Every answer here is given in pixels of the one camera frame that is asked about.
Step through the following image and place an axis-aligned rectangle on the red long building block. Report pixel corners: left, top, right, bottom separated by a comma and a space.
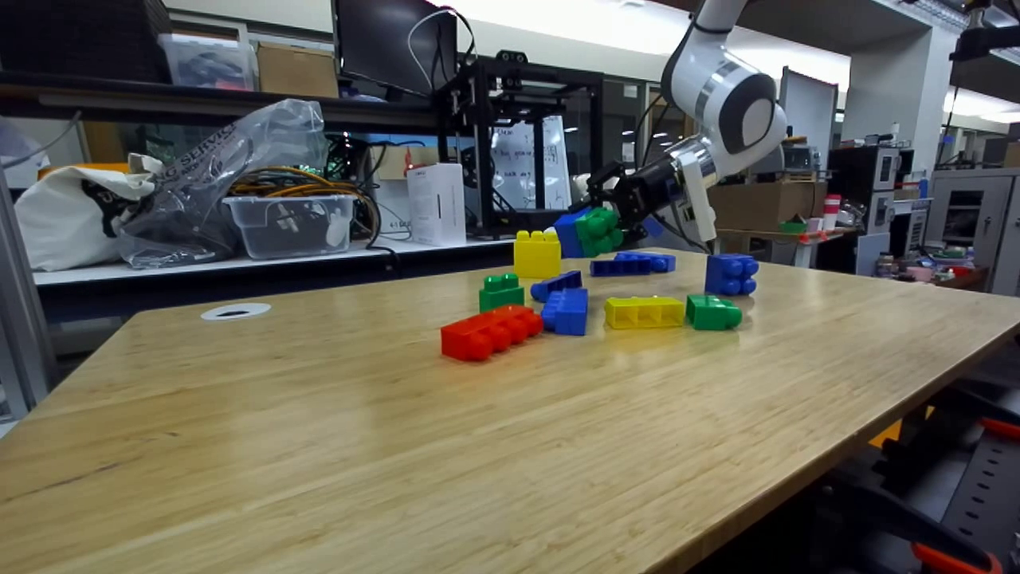
438, 302, 549, 362

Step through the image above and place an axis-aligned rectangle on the white workbench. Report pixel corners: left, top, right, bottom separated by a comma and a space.
30, 220, 641, 321

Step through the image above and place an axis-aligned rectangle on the clear plastic bag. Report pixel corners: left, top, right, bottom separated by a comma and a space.
111, 96, 336, 269

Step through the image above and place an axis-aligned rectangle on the black equipment case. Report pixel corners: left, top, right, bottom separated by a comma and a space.
0, 0, 175, 84

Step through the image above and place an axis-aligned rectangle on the black printer frame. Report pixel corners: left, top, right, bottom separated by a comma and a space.
438, 49, 614, 238

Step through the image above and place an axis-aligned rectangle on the blue narrow building block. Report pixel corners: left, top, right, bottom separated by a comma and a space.
591, 256, 648, 281

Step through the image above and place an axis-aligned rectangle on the orange cable bundle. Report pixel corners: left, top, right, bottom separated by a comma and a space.
228, 169, 362, 200

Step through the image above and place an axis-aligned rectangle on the black monitor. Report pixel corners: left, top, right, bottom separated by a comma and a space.
328, 0, 464, 101

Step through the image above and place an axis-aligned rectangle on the white cloth bag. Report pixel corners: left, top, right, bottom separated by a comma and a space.
11, 157, 163, 271

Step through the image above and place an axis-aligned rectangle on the yellow long building block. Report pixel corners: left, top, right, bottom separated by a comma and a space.
604, 292, 690, 332

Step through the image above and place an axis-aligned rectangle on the aluminium post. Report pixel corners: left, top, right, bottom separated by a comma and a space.
0, 173, 58, 425

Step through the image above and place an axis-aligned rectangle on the white board panel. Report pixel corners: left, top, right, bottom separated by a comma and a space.
780, 63, 842, 173

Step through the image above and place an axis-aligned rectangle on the white cardboard box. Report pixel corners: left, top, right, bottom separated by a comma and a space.
405, 159, 470, 244

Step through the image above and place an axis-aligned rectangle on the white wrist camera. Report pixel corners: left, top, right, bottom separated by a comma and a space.
669, 138, 723, 253

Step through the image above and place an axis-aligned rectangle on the clear storage container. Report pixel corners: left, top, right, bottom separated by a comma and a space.
158, 28, 261, 93

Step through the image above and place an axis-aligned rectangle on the blue long building block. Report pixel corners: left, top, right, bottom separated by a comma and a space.
616, 248, 684, 274
540, 283, 592, 337

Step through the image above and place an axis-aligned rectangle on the black shelf board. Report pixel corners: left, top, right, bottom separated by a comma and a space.
0, 74, 451, 138

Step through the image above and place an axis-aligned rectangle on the grey machine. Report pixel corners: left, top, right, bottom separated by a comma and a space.
921, 165, 1020, 297

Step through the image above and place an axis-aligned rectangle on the large cardboard box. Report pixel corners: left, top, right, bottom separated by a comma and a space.
710, 173, 829, 238

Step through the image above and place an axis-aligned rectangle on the orange flat panel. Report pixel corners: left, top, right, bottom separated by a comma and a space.
865, 411, 909, 452

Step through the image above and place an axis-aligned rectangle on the small cardboard box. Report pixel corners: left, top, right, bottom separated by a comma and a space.
255, 38, 340, 101

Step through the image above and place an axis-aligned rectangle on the yellow square building block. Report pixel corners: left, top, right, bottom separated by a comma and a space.
510, 227, 567, 283

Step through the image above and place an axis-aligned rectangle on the small green building block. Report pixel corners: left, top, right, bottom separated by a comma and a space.
475, 269, 531, 317

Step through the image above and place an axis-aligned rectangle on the white table cable grommet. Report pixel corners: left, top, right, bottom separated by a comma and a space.
198, 301, 274, 325

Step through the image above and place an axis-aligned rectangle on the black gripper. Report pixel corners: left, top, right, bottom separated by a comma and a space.
586, 152, 690, 253

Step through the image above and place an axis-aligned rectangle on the orange clamp handle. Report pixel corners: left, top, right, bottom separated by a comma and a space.
974, 411, 1020, 442
909, 537, 1007, 574

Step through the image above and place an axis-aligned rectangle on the dark blue flat building block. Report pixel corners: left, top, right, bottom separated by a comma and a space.
531, 269, 586, 307

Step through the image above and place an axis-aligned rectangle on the clear plastic bin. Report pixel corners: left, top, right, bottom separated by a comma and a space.
221, 189, 362, 260

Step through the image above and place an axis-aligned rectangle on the blue square building block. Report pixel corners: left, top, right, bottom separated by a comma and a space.
706, 248, 763, 301
552, 205, 592, 260

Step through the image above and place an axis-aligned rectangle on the black cabinet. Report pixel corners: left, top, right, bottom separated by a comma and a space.
827, 141, 918, 236

